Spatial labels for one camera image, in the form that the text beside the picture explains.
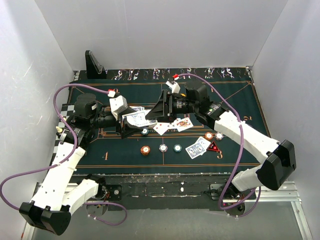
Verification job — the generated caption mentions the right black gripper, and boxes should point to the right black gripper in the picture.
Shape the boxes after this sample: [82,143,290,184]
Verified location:
[145,89,198,123]

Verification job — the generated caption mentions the blue white card deck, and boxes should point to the blue white card deck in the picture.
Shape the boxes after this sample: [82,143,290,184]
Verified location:
[122,110,158,128]

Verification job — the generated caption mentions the blue backed playing card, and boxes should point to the blue backed playing card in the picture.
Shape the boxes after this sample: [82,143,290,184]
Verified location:
[131,106,145,112]

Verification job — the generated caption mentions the seven of spades card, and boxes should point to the seven of spades card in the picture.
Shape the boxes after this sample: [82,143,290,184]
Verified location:
[167,123,178,132]

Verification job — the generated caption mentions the green chips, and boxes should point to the green chips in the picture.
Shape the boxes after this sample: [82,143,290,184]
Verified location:
[141,128,149,136]

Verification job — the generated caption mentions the queen face card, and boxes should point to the queen face card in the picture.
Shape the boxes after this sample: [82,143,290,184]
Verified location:
[175,117,194,132]

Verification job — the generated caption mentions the orange red chip stack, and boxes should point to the orange red chip stack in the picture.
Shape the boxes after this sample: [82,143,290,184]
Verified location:
[140,145,151,156]

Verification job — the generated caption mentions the peach blue chip stack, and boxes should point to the peach blue chip stack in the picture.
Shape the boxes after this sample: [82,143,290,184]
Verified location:
[159,144,168,153]

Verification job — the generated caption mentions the green chip stack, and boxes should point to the green chip stack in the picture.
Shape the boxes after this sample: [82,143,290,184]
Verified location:
[173,144,182,152]

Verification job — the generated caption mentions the orange chips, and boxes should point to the orange chips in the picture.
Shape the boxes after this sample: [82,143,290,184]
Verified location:
[204,132,213,141]

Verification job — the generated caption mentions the red triangular all-in marker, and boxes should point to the red triangular all-in marker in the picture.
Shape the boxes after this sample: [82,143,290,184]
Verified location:
[207,141,220,153]

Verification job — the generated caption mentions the peach chips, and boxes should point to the peach chips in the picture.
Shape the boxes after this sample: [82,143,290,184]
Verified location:
[214,132,224,141]

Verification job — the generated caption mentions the four of diamonds card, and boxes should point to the four of diamonds card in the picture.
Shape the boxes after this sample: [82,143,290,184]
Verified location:
[153,122,171,136]

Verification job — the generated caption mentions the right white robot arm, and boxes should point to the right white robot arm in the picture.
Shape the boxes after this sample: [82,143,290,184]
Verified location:
[146,79,296,199]

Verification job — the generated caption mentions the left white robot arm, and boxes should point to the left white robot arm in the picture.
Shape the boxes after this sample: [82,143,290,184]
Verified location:
[19,91,134,236]

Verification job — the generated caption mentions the black stand with clear panel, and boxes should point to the black stand with clear panel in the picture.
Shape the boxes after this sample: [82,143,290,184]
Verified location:
[85,50,107,79]

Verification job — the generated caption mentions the black white checkerboard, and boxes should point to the black white checkerboard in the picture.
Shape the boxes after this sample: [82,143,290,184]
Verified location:
[51,104,90,163]

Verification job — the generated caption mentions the white chess piece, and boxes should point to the white chess piece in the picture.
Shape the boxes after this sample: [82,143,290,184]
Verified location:
[56,126,63,133]

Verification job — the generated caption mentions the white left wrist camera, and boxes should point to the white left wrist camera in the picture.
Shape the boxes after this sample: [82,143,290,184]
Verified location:
[109,95,128,114]

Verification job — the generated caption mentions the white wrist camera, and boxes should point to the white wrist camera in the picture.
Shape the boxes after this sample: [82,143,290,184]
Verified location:
[109,95,128,114]
[165,80,181,94]

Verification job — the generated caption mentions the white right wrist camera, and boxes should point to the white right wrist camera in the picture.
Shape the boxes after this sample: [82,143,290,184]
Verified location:
[165,80,181,94]

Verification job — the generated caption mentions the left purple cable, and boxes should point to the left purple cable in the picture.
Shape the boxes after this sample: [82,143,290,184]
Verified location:
[0,83,128,226]

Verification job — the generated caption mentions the purple cable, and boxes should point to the purple cable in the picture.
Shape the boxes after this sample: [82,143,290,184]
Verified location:
[0,83,128,226]
[173,73,262,219]

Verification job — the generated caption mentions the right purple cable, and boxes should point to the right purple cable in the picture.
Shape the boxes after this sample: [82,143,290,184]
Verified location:
[173,73,262,219]

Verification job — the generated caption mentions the aluminium mounting rail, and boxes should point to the aluminium mounting rail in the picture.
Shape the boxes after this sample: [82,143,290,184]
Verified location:
[20,181,313,240]

